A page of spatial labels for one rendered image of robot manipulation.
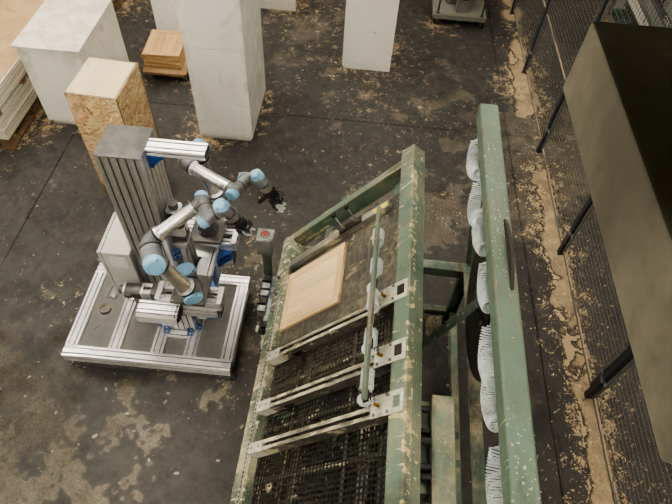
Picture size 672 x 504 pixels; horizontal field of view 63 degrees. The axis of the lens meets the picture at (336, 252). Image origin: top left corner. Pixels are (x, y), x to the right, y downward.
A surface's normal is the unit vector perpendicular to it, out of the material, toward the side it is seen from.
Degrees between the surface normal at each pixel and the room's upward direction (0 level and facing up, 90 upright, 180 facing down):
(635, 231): 90
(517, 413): 0
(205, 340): 0
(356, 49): 90
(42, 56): 90
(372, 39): 90
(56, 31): 0
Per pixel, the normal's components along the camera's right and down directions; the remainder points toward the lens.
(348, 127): 0.04, -0.60
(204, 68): -0.08, 0.80
